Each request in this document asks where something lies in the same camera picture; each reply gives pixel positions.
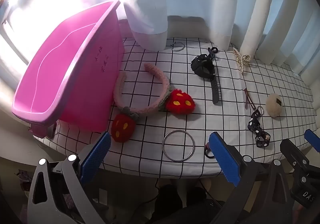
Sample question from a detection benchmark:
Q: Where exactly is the pearl hair claw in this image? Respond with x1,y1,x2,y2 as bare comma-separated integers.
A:
232,48,252,74

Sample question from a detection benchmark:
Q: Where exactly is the black spotted bow keychain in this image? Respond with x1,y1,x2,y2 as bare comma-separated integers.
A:
247,105,272,148

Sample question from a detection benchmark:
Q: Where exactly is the beige fluffy pompom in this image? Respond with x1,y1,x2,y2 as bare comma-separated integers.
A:
265,93,284,117

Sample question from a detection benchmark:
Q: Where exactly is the bright window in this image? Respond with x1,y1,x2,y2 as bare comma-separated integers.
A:
0,0,83,64

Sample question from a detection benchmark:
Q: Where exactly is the white curtain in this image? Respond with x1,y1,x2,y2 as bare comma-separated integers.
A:
67,0,320,77

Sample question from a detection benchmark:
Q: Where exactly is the black wrist watch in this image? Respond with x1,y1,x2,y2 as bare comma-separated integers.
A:
191,53,222,104

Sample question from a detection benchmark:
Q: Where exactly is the large silver bangle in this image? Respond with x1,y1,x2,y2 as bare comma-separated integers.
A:
162,129,196,162

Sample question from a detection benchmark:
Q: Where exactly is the small dark ring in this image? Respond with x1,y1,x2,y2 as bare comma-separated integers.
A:
204,143,215,158

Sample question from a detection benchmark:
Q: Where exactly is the white black checked tablecloth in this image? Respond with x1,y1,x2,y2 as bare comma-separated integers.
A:
34,18,320,179

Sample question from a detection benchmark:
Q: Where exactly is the brown hair clip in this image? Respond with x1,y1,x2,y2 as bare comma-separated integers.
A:
244,88,258,111

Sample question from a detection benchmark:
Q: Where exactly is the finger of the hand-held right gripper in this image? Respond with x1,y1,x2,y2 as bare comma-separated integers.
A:
279,138,312,177
304,129,320,153

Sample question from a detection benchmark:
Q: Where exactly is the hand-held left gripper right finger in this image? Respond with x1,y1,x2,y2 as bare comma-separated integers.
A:
209,131,294,224

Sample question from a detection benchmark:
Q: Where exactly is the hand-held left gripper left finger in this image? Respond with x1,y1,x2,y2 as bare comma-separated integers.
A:
26,132,112,224

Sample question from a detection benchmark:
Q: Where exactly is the pink plastic tub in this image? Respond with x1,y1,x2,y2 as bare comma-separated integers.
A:
11,1,125,139

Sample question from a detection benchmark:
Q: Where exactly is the small silver ring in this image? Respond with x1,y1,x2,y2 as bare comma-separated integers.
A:
171,41,185,52

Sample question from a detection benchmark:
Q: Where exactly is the pink strawberry plush headband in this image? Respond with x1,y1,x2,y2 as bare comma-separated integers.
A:
111,62,195,143

